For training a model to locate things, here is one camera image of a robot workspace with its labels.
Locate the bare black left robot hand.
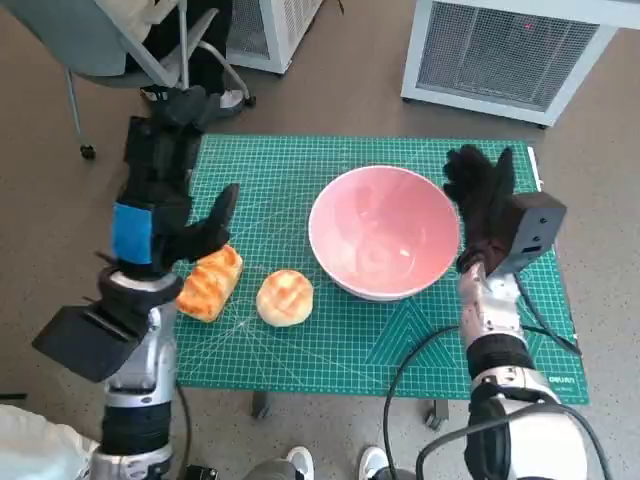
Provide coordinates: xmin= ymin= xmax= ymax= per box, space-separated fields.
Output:
xmin=110 ymin=85 xmax=241 ymax=275

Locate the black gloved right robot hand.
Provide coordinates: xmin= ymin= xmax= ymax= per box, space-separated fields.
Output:
xmin=442 ymin=144 xmax=516 ymax=274

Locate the long glazed toy bread loaf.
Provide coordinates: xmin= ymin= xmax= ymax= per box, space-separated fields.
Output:
xmin=175 ymin=244 xmax=244 ymax=322

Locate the pink bowl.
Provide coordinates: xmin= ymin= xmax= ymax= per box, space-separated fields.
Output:
xmin=307 ymin=164 xmax=461 ymax=303

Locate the round toy bread bun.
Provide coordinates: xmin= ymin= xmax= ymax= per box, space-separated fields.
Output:
xmin=255 ymin=269 xmax=315 ymax=329

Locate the large white mesh cabinet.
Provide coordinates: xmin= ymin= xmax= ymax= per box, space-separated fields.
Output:
xmin=399 ymin=0 xmax=621 ymax=129

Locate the person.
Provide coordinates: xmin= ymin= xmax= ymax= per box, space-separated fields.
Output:
xmin=124 ymin=0 xmax=251 ymax=119

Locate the grey chair with metal legs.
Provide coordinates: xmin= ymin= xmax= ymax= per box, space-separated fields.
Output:
xmin=0 ymin=0 xmax=256 ymax=160

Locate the small white mesh cabinet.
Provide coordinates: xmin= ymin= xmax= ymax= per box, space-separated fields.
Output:
xmin=224 ymin=0 xmax=326 ymax=75

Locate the green cutting mat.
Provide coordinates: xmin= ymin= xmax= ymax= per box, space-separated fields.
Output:
xmin=174 ymin=133 xmax=590 ymax=405

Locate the white robot body cover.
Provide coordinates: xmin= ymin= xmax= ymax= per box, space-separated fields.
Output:
xmin=0 ymin=403 xmax=101 ymax=480

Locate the white shoe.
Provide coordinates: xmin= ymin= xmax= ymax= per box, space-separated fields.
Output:
xmin=359 ymin=446 xmax=390 ymax=480
xmin=286 ymin=446 xmax=315 ymax=480

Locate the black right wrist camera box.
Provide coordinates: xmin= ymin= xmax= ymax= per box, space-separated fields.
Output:
xmin=487 ymin=192 xmax=568 ymax=279

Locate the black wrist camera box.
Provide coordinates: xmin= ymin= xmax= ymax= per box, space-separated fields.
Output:
xmin=32 ymin=304 xmax=151 ymax=384
xmin=487 ymin=192 xmax=568 ymax=279

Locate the black right camera cable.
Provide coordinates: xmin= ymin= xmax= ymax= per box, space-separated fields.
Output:
xmin=516 ymin=278 xmax=582 ymax=357

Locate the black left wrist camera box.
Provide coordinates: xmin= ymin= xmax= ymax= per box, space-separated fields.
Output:
xmin=32 ymin=304 xmax=151 ymax=384

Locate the looping black right arm cable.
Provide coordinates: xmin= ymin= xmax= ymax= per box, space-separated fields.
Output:
xmin=416 ymin=402 xmax=612 ymax=480

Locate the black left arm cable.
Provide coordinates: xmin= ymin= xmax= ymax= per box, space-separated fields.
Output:
xmin=174 ymin=382 xmax=195 ymax=471

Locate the long black right arm cable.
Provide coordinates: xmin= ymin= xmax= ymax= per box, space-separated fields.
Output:
xmin=382 ymin=324 xmax=464 ymax=476

